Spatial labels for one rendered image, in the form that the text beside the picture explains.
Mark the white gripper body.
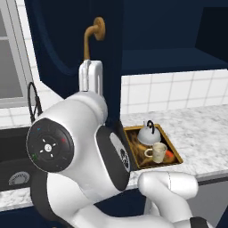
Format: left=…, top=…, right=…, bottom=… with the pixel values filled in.
left=77, top=59, right=104, bottom=96

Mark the dark blue cabinet door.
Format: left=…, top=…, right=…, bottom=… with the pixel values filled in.
left=23, top=0, right=125, bottom=126

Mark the pale grey kettle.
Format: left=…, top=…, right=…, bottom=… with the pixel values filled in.
left=136, top=119, right=162, bottom=147

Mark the brown wooden tray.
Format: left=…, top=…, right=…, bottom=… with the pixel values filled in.
left=122, top=123, right=184, bottom=171

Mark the cream mug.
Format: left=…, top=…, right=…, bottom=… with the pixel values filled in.
left=143, top=142, right=168, bottom=164

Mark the black sink tap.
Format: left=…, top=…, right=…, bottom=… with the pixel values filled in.
left=27, top=81, right=45, bottom=125

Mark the grey framed window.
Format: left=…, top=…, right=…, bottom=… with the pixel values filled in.
left=0, top=0, right=34, bottom=109

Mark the black sink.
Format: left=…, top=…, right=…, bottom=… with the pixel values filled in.
left=0, top=126, right=40, bottom=193

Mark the dark blue base cupboard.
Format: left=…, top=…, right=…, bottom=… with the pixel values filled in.
left=0, top=187, right=148, bottom=228

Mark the grey dishwasher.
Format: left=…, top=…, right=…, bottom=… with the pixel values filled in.
left=186, top=177, right=228, bottom=228

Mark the dark blue wall cabinet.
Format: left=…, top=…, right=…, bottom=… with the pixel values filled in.
left=119, top=0, right=228, bottom=77

